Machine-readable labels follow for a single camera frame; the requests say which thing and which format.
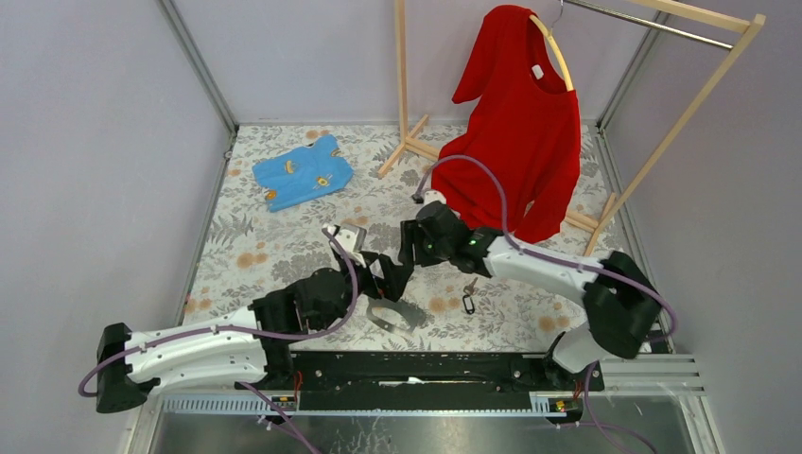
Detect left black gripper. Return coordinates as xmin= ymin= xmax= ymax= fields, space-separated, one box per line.
xmin=317 ymin=250 xmax=413 ymax=330

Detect black key fob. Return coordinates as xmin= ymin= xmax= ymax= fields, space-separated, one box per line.
xmin=462 ymin=277 xmax=478 ymax=315

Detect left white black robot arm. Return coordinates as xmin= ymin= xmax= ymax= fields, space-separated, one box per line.
xmin=78 ymin=252 xmax=414 ymax=414

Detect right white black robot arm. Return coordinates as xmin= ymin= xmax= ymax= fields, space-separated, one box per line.
xmin=399 ymin=201 xmax=662 ymax=390

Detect blue child t-shirt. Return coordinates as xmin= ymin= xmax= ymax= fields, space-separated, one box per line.
xmin=252 ymin=135 xmax=354 ymax=213

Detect floral patterned table mat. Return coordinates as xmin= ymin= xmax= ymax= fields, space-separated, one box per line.
xmin=183 ymin=125 xmax=585 ymax=352

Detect red long sleeve shirt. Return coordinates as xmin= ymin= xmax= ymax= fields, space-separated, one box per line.
xmin=431 ymin=5 xmax=582 ymax=243

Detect wooden clothes hanger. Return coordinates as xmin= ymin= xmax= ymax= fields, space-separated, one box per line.
xmin=529 ymin=13 xmax=575 ymax=92

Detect wooden clothes rack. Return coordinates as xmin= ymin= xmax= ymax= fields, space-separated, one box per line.
xmin=377 ymin=1 xmax=766 ymax=256

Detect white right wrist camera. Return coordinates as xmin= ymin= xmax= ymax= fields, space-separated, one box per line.
xmin=411 ymin=189 xmax=447 ymax=205

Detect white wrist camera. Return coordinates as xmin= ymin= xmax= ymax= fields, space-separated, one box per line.
xmin=411 ymin=189 xmax=447 ymax=205
xmin=323 ymin=223 xmax=367 ymax=268

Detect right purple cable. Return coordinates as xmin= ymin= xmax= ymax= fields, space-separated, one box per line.
xmin=411 ymin=153 xmax=679 ymax=344

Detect purple cable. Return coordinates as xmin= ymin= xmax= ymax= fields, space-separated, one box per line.
xmin=78 ymin=228 xmax=361 ymax=398
xmin=411 ymin=153 xmax=679 ymax=344

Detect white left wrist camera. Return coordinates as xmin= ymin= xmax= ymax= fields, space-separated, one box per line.
xmin=323 ymin=223 xmax=367 ymax=268

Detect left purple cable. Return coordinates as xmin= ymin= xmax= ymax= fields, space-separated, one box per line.
xmin=78 ymin=228 xmax=361 ymax=398

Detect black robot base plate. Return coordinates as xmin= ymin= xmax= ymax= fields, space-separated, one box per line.
xmin=253 ymin=351 xmax=604 ymax=412

